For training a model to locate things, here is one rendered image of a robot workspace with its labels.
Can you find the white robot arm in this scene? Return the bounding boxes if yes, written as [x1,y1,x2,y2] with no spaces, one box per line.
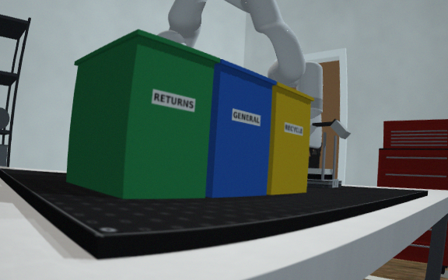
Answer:
[157,0,351,139]

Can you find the yellow recycle bin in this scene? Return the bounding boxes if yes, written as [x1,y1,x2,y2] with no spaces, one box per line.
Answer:
[267,82,314,195]

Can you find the blue bin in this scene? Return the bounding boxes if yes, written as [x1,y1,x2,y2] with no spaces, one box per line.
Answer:
[205,59,277,198]

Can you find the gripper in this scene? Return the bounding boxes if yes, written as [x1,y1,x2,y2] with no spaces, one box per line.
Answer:
[309,107,323,168]

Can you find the green bin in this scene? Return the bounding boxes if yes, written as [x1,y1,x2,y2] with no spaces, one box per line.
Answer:
[66,30,220,199]

